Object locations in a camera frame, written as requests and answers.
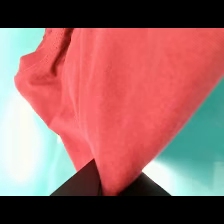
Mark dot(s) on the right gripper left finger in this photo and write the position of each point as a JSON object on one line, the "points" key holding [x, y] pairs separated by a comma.
{"points": [[81, 183]]}

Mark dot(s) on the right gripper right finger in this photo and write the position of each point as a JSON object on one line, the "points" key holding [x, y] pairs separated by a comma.
{"points": [[146, 187]]}

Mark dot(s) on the red T-shirt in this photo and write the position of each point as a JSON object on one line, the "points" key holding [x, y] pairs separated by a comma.
{"points": [[126, 93]]}

